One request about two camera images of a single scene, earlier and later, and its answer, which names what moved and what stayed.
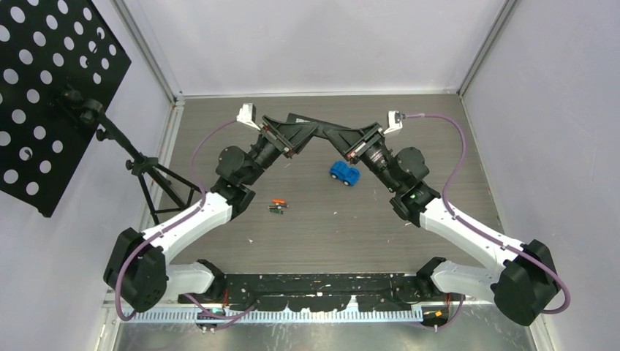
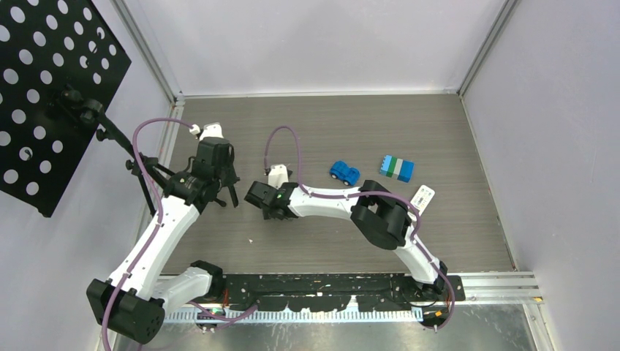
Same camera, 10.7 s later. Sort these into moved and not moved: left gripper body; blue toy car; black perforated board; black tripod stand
Moved: left gripper body
Not moved: black tripod stand; black perforated board; blue toy car
